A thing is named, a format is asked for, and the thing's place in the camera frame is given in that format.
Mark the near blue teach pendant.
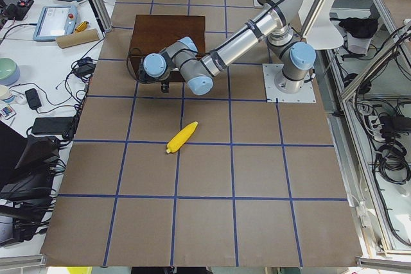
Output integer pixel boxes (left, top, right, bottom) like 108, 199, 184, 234
33, 5, 78, 42

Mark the white power strip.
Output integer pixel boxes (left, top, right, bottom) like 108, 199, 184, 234
365, 115, 384, 142

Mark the black power brick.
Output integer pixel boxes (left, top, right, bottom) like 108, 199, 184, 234
31, 117, 73, 135

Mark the cardboard tube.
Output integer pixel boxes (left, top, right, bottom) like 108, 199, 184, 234
55, 29, 100, 49

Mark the green bowl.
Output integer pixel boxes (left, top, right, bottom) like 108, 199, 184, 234
0, 58, 20, 85

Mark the white paper cup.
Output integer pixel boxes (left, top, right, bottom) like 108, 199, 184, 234
0, 85, 15, 104

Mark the white chair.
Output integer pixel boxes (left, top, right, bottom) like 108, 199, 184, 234
299, 0, 344, 50

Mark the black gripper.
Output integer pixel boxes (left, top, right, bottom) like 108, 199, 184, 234
138, 57, 170, 84

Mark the yellow toy corn cob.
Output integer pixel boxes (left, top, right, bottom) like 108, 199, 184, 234
166, 121, 198, 153

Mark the black cloth on bucket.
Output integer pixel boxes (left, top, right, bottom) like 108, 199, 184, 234
338, 17, 378, 39

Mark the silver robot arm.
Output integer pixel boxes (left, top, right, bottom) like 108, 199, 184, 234
135, 0, 316, 96

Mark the dark wooden drawer box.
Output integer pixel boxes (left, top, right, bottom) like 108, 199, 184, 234
128, 14, 206, 84

